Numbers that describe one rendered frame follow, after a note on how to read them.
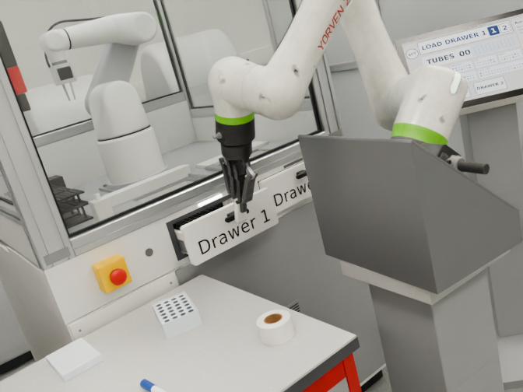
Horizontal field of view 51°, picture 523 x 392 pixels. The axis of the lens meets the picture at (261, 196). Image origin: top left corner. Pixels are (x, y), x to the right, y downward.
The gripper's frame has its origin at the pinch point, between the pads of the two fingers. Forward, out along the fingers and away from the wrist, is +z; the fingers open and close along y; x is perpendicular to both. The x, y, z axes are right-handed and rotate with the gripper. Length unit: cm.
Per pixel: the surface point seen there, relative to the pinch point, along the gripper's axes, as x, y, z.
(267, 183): 18.8, -11.6, 4.7
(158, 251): -19.2, -11.4, 10.1
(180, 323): -29.3, 15.1, 9.3
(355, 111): 173, -110, 59
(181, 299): -23.9, 6.9, 11.5
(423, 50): 86, -9, -21
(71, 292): -43.0, -11.5, 9.9
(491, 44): 99, 7, -23
